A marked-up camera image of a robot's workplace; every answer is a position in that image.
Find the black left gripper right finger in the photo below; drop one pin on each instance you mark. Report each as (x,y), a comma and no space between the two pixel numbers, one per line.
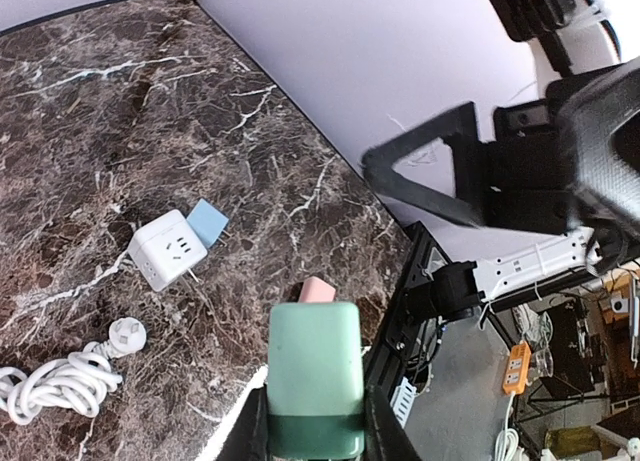
(385,438)

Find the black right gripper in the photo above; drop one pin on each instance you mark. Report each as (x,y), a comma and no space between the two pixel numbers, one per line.
(567,160)

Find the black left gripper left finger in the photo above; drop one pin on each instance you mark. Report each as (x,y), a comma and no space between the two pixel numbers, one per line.
(248,436)

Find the green plug adapter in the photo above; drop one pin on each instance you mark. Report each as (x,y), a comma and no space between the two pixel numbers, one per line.
(315,382)

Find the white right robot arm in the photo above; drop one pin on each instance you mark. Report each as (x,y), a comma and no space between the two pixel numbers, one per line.
(456,288)

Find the pink plug adapter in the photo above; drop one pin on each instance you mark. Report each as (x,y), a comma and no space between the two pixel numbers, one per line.
(316,290)

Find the blue plug adapter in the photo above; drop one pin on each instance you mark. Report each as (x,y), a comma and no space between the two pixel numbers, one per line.
(207,222)

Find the orange power strip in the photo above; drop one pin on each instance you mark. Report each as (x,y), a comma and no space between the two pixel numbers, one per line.
(516,374)

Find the white cube socket adapter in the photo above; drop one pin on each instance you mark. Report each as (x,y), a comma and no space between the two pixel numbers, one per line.
(165,249)

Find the white slotted cable duct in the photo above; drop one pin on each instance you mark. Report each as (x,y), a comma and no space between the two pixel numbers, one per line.
(402,400)

